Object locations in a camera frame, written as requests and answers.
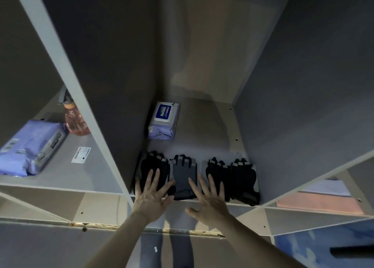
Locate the person's left hand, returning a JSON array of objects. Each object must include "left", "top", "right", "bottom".
[{"left": 131, "top": 168, "right": 176, "bottom": 225}]

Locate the pink resistance band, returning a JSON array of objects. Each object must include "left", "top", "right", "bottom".
[{"left": 275, "top": 191, "right": 366, "bottom": 216}]

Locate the white paper label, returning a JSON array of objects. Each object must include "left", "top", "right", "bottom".
[{"left": 71, "top": 146, "right": 92, "bottom": 164}]

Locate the person's left leg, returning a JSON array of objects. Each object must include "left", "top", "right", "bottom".
[{"left": 139, "top": 234, "right": 163, "bottom": 268}]

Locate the person's leg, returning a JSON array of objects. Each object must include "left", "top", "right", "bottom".
[
  {"left": 139, "top": 234, "right": 163, "bottom": 268},
  {"left": 169, "top": 235, "right": 194, "bottom": 268}
]

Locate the person's right hand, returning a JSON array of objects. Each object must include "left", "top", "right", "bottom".
[{"left": 185, "top": 173, "right": 235, "bottom": 229}]

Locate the person's left forearm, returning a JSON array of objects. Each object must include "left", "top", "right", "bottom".
[{"left": 83, "top": 215, "right": 152, "bottom": 268}]

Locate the person's right leg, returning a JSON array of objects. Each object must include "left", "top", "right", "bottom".
[{"left": 169, "top": 235, "right": 194, "bottom": 268}]

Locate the grey cubby shelf unit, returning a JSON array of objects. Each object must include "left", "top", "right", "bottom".
[{"left": 0, "top": 0, "right": 374, "bottom": 239}]

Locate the pink spray bottle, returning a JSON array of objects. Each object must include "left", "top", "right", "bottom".
[{"left": 59, "top": 93, "right": 92, "bottom": 137}]

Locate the person's right forearm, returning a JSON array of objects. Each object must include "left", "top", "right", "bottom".
[{"left": 216, "top": 215, "right": 307, "bottom": 268}]

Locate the black metal bar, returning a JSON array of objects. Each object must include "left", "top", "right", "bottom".
[{"left": 329, "top": 244, "right": 374, "bottom": 260}]

